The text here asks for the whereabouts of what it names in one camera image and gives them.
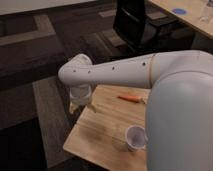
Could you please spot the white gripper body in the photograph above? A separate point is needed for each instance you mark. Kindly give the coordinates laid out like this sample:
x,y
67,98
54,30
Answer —
x,y
80,95

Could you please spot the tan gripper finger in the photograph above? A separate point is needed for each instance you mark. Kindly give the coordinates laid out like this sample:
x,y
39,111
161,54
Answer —
x,y
92,107
73,107

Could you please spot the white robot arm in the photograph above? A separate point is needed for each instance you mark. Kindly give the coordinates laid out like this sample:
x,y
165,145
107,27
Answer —
x,y
179,112

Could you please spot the orange carrot toy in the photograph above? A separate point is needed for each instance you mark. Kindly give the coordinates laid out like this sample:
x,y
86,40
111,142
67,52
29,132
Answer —
x,y
135,99

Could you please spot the clear plastic cup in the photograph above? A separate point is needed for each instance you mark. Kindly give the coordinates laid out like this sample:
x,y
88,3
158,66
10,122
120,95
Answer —
x,y
135,137

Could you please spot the black office chair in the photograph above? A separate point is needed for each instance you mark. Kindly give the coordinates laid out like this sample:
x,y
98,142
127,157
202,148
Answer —
x,y
133,25

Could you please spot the blue round coaster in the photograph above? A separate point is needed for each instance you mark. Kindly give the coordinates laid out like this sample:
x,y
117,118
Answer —
x,y
179,11

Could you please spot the wooden background desk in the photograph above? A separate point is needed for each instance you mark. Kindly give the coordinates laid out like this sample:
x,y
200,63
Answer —
x,y
192,17

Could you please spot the clear drinking glass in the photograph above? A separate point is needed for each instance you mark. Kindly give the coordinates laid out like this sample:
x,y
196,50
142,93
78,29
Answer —
x,y
207,11

